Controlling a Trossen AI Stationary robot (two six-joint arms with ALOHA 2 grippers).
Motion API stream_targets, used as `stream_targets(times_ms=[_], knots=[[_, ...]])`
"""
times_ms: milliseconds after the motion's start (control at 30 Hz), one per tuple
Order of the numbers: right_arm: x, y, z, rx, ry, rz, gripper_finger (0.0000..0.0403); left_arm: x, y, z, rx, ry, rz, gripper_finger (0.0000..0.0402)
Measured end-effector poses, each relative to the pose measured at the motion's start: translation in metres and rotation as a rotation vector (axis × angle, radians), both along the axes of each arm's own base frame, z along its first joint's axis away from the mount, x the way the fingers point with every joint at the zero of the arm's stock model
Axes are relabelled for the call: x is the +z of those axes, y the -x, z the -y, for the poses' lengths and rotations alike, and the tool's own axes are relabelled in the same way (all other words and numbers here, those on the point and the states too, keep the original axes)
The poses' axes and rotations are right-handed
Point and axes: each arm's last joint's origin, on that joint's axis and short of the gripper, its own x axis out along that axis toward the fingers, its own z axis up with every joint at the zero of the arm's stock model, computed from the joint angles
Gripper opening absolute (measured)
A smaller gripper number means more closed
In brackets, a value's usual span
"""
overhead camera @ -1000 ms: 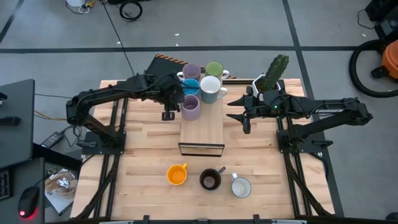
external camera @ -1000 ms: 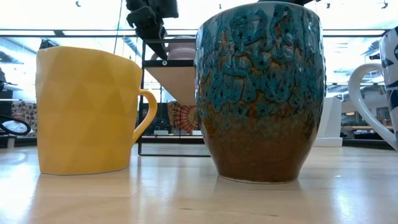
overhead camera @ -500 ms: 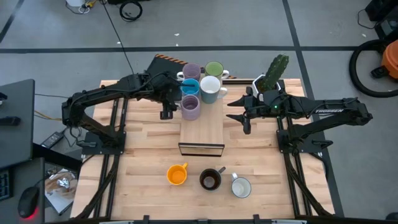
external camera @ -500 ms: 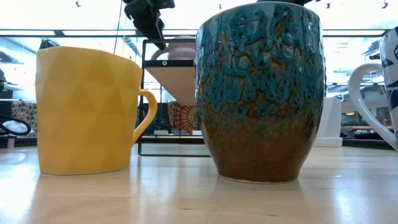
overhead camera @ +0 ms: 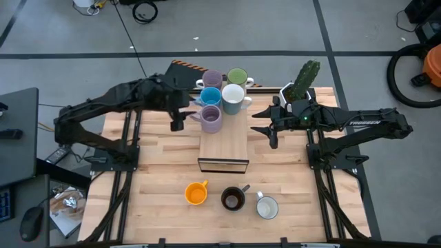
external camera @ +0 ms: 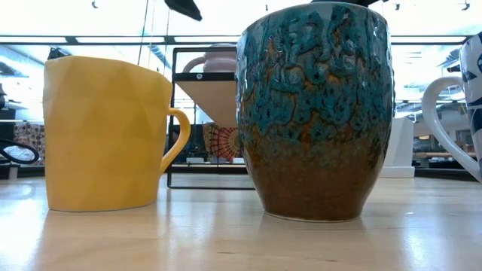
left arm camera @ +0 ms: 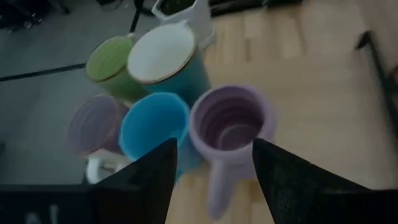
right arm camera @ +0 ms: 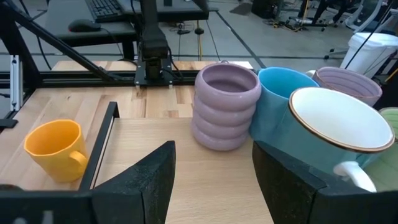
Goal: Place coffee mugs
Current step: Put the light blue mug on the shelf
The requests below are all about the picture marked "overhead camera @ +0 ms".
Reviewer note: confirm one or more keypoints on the black keyboard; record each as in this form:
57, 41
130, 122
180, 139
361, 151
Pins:
5, 205

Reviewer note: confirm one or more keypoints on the white faceted planter pot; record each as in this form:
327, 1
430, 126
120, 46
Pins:
283, 96

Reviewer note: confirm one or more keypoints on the dark grey desk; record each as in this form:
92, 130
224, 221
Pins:
27, 193
17, 155

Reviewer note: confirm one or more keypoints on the black equipment box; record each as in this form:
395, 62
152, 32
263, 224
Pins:
427, 17

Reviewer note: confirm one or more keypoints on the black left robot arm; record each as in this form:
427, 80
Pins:
103, 103

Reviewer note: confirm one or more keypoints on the open box with foil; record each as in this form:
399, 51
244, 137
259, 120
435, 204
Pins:
67, 206

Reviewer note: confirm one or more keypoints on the left arm's gripper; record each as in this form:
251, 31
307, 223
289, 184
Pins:
169, 96

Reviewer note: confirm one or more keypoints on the orange vacuum cleaner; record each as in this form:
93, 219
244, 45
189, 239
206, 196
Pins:
391, 77
433, 65

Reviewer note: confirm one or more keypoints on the black remote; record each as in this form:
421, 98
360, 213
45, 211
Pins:
10, 134

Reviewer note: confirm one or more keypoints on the right arm's gripper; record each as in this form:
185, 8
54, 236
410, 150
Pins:
289, 115

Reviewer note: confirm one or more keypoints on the light blue faceted mug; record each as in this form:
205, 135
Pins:
210, 97

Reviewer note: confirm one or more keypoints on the black power adapter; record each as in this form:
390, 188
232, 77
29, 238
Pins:
58, 155

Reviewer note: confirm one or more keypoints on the green cactus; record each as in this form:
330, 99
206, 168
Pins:
303, 81

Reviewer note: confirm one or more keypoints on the white mug blue leaf pattern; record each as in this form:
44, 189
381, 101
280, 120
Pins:
267, 207

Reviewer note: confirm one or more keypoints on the yellow plug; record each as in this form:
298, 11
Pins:
100, 4

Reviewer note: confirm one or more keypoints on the wooden shelf riser black frame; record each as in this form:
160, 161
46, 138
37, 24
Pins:
224, 144

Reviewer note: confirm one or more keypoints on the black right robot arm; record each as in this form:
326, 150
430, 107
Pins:
361, 120

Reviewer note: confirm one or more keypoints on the blue-brown glazed mug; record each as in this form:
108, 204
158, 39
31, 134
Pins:
233, 198

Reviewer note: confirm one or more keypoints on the yellow faceted mug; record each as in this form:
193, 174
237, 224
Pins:
196, 193

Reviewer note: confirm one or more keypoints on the purple ribbed mug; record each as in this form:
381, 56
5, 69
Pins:
211, 118

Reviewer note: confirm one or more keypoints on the white bucket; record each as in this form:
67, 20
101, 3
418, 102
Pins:
82, 2

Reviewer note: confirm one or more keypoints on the black computer mouse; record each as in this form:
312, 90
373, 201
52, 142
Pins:
31, 224

